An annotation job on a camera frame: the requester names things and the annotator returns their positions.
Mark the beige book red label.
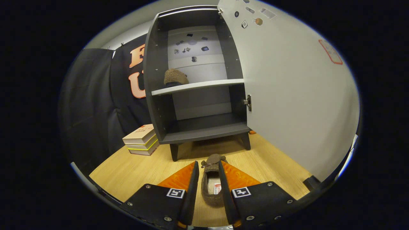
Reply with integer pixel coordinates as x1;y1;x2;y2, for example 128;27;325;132
122;124;156;145

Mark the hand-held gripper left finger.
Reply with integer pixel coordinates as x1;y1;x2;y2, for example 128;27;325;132
120;161;200;230

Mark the brown fuzzy shoe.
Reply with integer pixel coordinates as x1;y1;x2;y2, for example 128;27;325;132
164;68;189;88
200;154;228;207

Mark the beige shoe cabinet door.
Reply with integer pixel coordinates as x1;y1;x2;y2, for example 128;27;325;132
217;0;360;182

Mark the small black block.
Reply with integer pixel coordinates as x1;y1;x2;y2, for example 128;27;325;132
303;175;321;191

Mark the black backdrop cloth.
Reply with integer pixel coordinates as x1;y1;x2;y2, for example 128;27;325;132
59;34;154;174

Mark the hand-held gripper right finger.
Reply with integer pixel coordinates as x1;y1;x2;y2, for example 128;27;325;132
218;160;299;229

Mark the yellow edged book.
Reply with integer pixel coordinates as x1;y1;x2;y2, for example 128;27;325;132
125;135;158;150

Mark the dark grey shoe cabinet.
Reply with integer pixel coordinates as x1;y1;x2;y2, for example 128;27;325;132
143;5;253;162

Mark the thick beige book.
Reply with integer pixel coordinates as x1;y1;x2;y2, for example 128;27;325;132
128;141;159;156

